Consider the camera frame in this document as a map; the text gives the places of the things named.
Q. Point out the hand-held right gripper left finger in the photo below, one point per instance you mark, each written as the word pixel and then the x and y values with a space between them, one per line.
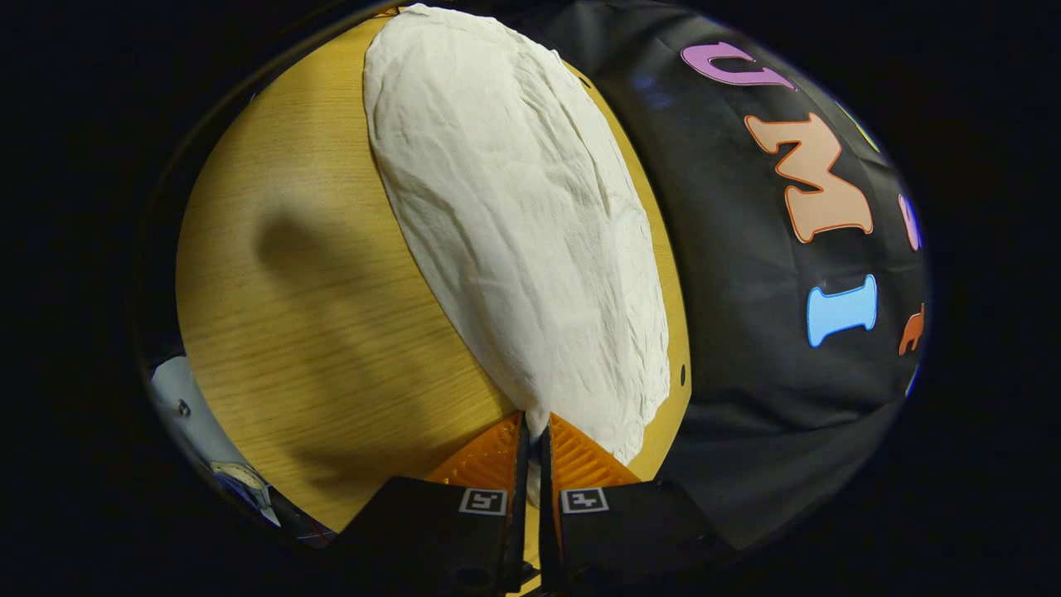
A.
pixel 518 497

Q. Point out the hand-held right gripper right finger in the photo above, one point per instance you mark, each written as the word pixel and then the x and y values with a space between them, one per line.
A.
pixel 547 497

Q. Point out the white jeans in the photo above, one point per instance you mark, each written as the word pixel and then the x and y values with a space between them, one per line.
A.
pixel 514 207

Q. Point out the black backdrop cloth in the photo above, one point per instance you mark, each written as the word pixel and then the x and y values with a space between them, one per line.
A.
pixel 746 373

